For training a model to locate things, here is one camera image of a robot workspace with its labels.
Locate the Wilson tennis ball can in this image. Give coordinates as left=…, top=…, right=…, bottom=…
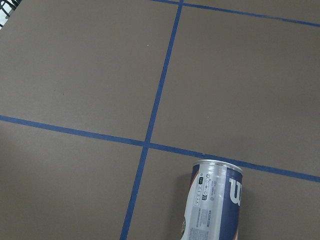
left=180, top=159, right=243, bottom=240

